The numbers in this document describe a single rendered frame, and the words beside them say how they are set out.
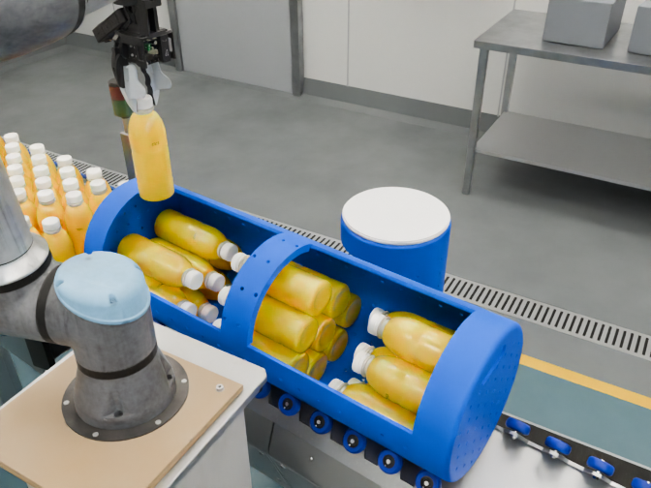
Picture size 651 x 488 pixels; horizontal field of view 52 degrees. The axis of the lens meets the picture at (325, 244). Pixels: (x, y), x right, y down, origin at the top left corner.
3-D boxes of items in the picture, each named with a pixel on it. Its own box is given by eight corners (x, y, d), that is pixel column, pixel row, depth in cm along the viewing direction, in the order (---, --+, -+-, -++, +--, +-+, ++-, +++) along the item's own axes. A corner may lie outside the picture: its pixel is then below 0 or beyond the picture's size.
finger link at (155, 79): (170, 110, 126) (157, 66, 120) (149, 104, 129) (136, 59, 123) (182, 103, 128) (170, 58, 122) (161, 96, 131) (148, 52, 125)
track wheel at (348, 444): (368, 441, 117) (373, 440, 119) (351, 422, 119) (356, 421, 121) (353, 459, 118) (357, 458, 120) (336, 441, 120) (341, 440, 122)
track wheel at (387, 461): (405, 462, 113) (409, 460, 115) (387, 442, 115) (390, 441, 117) (388, 480, 114) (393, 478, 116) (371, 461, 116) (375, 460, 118)
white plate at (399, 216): (402, 176, 187) (402, 180, 188) (321, 205, 174) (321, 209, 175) (473, 219, 168) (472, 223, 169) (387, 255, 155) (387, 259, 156)
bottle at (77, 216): (76, 257, 179) (59, 194, 168) (104, 253, 181) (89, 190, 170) (76, 272, 173) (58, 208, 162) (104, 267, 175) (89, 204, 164)
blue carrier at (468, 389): (444, 516, 110) (452, 410, 92) (103, 317, 153) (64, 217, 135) (514, 399, 127) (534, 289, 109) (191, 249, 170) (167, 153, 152)
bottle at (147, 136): (134, 193, 138) (117, 104, 128) (166, 183, 142) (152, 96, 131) (147, 206, 133) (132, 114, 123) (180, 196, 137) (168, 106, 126)
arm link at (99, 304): (134, 380, 91) (117, 301, 84) (46, 363, 94) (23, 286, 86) (170, 325, 101) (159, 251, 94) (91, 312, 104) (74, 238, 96)
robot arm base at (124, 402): (117, 447, 93) (105, 397, 88) (54, 400, 101) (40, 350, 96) (197, 386, 104) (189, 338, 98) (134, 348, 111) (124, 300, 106)
